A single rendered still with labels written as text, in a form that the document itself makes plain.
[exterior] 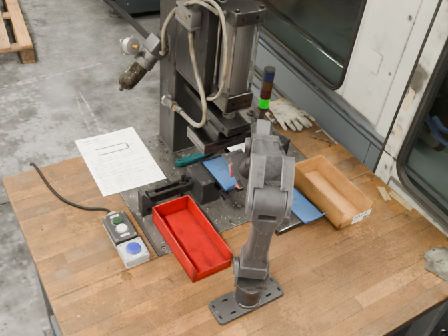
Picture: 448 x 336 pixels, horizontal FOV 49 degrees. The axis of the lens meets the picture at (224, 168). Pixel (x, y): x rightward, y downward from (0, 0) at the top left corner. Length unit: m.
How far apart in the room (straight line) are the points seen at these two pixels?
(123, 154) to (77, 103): 1.90
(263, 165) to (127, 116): 2.47
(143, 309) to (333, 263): 0.55
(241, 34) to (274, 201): 0.45
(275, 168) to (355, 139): 0.92
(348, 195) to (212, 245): 0.49
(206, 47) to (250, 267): 0.57
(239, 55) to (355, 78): 0.73
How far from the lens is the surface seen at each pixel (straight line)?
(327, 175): 1.70
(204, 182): 1.49
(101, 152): 1.73
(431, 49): 1.60
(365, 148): 1.91
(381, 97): 1.84
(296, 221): 1.52
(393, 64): 1.77
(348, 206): 1.64
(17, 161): 3.17
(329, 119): 2.04
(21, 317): 2.44
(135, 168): 1.66
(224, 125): 1.38
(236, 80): 1.32
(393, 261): 1.54
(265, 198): 1.01
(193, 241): 1.43
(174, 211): 1.50
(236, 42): 1.27
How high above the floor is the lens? 2.00
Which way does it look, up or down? 41 degrees down
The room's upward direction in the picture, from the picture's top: 7 degrees clockwise
